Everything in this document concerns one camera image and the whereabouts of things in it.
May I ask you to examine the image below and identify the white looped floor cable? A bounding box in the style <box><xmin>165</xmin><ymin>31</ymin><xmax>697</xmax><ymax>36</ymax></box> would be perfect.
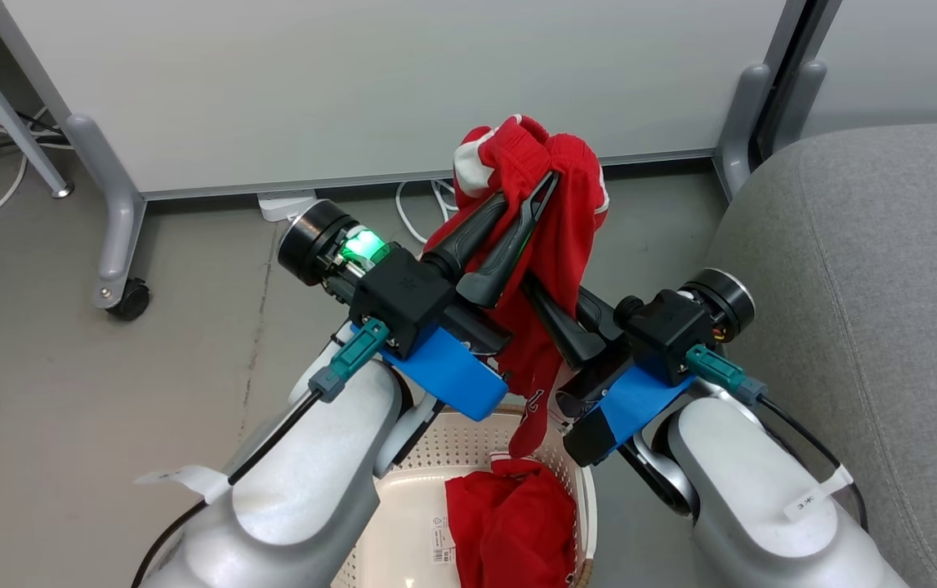
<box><xmin>395</xmin><ymin>178</ymin><xmax>459</xmax><ymax>246</ymax></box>

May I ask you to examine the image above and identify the white power strip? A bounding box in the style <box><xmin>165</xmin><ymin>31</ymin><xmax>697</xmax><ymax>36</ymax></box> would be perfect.
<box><xmin>257</xmin><ymin>189</ymin><xmax>319</xmax><ymax>224</ymax></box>

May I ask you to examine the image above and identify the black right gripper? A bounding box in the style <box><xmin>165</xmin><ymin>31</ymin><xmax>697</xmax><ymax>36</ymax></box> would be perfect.
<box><xmin>520</xmin><ymin>267</ymin><xmax>757</xmax><ymax>419</ymax></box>

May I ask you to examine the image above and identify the grey partition leg with caster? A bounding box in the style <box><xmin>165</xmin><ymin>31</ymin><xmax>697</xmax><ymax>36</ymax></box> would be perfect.
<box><xmin>63</xmin><ymin>114</ymin><xmax>151</xmax><ymax>322</ymax></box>

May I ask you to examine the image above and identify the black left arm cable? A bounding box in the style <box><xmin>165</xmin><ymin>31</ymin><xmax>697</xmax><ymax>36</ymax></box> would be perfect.
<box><xmin>131</xmin><ymin>318</ymin><xmax>392</xmax><ymax>588</ymax></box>

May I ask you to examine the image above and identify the red white sports garment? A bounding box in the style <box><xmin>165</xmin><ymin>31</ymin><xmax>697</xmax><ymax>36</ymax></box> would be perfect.
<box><xmin>422</xmin><ymin>114</ymin><xmax>610</xmax><ymax>459</ymax></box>

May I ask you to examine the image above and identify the crumpled red garment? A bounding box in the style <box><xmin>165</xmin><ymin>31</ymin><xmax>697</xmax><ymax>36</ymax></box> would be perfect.
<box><xmin>444</xmin><ymin>458</ymin><xmax>578</xmax><ymax>588</ymax></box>

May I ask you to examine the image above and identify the large white partition panel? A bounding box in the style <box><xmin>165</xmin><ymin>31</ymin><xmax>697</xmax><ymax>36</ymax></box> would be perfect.
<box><xmin>0</xmin><ymin>0</ymin><xmax>814</xmax><ymax>202</ymax></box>

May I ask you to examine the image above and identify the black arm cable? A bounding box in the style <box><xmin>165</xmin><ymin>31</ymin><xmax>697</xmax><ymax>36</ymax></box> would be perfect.
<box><xmin>131</xmin><ymin>318</ymin><xmax>392</xmax><ymax>588</ymax></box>
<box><xmin>685</xmin><ymin>343</ymin><xmax>870</xmax><ymax>533</ymax></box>

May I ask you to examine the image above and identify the grey fabric sofa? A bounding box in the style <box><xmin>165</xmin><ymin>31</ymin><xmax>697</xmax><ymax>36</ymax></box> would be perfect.
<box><xmin>698</xmin><ymin>122</ymin><xmax>937</xmax><ymax>588</ymax></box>

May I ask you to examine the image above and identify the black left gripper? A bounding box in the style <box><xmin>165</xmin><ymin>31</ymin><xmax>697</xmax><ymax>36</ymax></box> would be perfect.
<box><xmin>278</xmin><ymin>170</ymin><xmax>560</xmax><ymax>361</ymax></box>

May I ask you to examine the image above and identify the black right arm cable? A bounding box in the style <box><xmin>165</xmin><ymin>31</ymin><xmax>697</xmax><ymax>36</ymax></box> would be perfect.
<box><xmin>685</xmin><ymin>343</ymin><xmax>870</xmax><ymax>533</ymax></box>

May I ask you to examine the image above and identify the grey metal table leg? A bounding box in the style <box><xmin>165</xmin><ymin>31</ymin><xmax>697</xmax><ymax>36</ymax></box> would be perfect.
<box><xmin>0</xmin><ymin>15</ymin><xmax>76</xmax><ymax>199</ymax></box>

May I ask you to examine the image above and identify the white perforated laundry basket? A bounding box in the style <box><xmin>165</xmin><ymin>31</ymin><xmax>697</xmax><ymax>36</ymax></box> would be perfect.
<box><xmin>329</xmin><ymin>403</ymin><xmax>600</xmax><ymax>588</ymax></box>

